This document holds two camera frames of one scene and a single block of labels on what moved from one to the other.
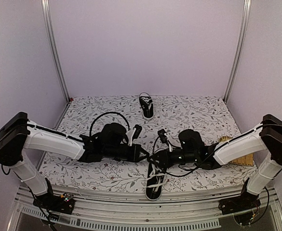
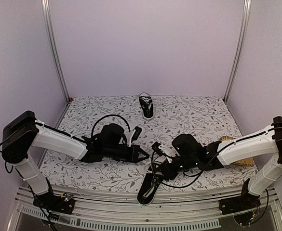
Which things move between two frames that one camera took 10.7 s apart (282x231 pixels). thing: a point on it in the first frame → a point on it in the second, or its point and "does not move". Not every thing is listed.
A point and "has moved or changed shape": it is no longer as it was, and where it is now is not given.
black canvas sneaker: (156, 178) has moved or changed shape
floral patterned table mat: (210, 115) does not move
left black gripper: (135, 156) does not move
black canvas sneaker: (147, 104) does not move
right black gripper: (162, 153) → (164, 168)
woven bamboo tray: (248, 160) does not move
